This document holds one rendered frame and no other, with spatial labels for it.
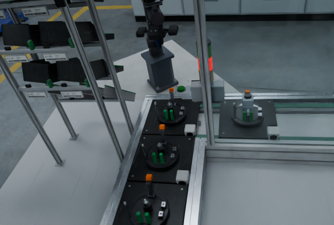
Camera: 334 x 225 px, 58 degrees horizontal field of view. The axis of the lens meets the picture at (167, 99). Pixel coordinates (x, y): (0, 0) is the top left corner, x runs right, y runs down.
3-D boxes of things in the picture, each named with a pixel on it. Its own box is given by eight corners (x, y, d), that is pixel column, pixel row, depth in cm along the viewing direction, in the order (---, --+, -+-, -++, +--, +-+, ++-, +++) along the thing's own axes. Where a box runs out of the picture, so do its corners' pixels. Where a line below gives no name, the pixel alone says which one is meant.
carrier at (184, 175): (141, 137, 134) (135, 117, 126) (195, 138, 129) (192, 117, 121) (127, 183, 116) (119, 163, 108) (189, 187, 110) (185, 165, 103)
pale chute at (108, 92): (111, 99, 154) (113, 90, 154) (134, 102, 149) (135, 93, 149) (77, 92, 127) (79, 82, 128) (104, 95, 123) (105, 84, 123)
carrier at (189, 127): (153, 102, 152) (148, 82, 145) (200, 102, 147) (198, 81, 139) (142, 137, 134) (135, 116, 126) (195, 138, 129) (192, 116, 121)
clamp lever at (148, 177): (148, 192, 106) (146, 173, 104) (154, 192, 105) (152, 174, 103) (146, 198, 102) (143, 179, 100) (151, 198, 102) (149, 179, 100)
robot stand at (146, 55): (167, 73, 187) (162, 44, 175) (179, 84, 177) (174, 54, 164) (146, 81, 183) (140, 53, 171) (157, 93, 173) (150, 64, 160)
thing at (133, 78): (172, 42, 223) (171, 39, 221) (252, 105, 157) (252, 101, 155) (82, 77, 204) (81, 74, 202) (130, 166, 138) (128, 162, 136)
